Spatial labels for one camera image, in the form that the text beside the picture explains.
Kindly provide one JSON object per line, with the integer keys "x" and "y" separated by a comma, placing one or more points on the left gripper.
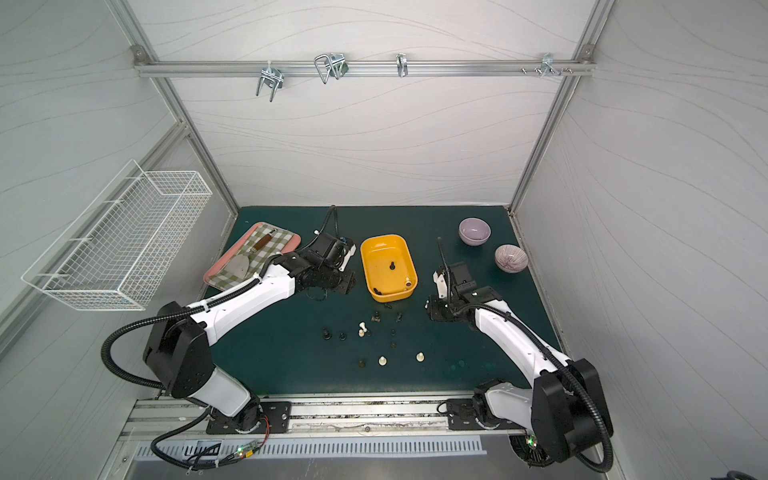
{"x": 335, "y": 278}

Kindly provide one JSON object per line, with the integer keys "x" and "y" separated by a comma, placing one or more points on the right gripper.
{"x": 441, "y": 305}

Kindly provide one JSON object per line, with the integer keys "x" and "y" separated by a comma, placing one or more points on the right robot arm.
{"x": 562, "y": 413}

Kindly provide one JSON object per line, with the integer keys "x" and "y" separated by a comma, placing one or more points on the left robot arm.
{"x": 179, "y": 351}

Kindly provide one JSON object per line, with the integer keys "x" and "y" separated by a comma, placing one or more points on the yellow plastic storage box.
{"x": 389, "y": 270}

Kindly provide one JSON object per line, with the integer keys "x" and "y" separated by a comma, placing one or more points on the pink tray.
{"x": 240, "y": 264}

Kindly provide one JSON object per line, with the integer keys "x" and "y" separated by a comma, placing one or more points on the green checkered cloth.
{"x": 252, "y": 258}

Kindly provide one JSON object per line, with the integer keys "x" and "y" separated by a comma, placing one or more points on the purple ribbed bowl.
{"x": 511, "y": 258}

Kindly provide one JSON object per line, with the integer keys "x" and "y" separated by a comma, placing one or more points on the purple bowl upright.
{"x": 474, "y": 231}

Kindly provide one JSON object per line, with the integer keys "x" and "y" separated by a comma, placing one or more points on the metal hook clamp left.
{"x": 271, "y": 79}

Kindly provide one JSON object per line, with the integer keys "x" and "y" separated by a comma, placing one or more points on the metal hook clamp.
{"x": 271, "y": 79}
{"x": 331, "y": 66}

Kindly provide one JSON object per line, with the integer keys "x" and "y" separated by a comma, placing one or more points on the metal hook clamp middle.
{"x": 331, "y": 66}

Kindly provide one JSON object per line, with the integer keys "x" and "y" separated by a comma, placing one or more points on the aluminium crossbar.
{"x": 357, "y": 68}

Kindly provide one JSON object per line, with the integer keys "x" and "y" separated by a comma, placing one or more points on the metal spatula wooden handle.
{"x": 238, "y": 266}

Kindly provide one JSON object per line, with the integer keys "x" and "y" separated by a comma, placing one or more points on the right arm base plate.
{"x": 467, "y": 414}

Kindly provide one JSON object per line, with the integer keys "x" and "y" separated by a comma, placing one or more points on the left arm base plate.
{"x": 272, "y": 416}

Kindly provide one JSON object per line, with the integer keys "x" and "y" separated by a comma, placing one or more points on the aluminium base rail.
{"x": 377, "y": 414}

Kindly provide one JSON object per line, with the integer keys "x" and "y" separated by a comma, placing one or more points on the white wire basket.
{"x": 114, "y": 255}

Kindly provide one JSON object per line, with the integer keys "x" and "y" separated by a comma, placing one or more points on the metal ring clamp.
{"x": 401, "y": 65}

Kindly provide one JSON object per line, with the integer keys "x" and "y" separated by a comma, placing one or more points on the metal bracket right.
{"x": 547, "y": 68}

